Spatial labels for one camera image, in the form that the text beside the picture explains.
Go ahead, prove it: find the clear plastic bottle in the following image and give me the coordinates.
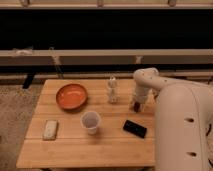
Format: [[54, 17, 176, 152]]
[[107, 76, 118, 104]]

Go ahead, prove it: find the black phone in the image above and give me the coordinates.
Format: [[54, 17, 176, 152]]
[[123, 120, 147, 138]]

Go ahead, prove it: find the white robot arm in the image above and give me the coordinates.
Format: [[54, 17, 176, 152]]
[[132, 68, 213, 171]]

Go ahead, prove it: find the white paper cup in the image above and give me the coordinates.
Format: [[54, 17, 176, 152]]
[[80, 111, 101, 135]]

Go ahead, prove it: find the wooden table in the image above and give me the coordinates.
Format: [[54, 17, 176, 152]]
[[17, 79, 155, 169]]

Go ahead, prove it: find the white sponge bar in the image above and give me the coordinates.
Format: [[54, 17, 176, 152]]
[[43, 120, 58, 141]]

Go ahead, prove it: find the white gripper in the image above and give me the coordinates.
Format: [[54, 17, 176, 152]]
[[129, 85, 149, 112]]

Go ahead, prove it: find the orange bowl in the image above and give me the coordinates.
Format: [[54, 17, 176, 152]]
[[56, 83, 88, 110]]

